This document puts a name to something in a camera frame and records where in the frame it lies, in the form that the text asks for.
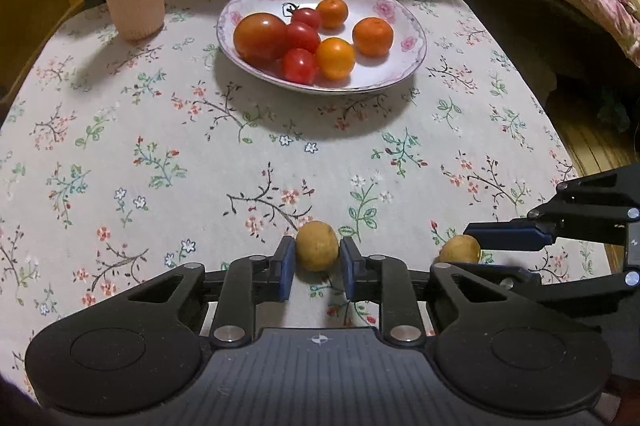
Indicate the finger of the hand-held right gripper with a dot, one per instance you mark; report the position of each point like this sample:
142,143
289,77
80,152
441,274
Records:
575,296
510,237

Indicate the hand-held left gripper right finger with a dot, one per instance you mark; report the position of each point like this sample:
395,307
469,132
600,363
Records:
348,271

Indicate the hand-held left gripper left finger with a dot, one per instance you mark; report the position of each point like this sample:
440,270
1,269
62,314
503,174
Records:
287,271

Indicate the brown longan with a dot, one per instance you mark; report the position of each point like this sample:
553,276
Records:
459,250
316,246

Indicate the white plate pink flower rim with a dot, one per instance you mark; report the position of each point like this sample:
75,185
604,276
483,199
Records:
380,70

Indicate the yellow orange mandarin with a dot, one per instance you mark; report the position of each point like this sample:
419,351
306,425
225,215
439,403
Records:
335,58

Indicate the oval red cherry tomato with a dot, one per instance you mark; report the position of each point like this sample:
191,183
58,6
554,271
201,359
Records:
302,37

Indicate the large orange mandarin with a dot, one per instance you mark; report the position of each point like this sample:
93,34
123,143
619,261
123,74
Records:
372,36

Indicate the large red tomato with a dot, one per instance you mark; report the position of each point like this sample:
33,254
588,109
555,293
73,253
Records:
260,36

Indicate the small round red tomato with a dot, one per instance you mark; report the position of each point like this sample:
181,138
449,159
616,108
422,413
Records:
307,16

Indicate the small orange mandarin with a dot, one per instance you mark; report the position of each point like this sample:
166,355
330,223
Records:
332,13

